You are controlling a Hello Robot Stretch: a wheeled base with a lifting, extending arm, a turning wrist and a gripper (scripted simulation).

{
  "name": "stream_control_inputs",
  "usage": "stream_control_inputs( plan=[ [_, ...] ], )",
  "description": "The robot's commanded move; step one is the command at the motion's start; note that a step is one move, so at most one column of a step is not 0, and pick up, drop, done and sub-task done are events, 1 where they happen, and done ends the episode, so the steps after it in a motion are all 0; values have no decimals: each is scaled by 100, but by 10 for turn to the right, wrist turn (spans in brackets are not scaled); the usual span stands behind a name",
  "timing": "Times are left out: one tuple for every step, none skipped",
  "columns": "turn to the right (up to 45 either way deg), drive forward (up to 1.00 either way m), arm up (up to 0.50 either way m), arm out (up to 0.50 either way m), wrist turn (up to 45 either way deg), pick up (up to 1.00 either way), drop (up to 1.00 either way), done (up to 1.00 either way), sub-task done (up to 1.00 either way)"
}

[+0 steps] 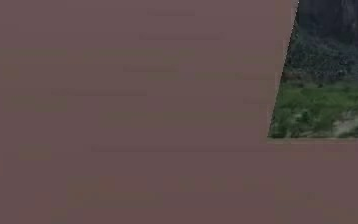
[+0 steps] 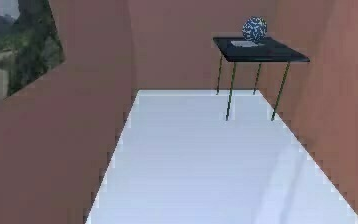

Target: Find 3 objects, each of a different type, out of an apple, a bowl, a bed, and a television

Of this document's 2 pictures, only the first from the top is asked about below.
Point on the green landscape wall picture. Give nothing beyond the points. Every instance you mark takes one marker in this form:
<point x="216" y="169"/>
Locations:
<point x="323" y="83"/>

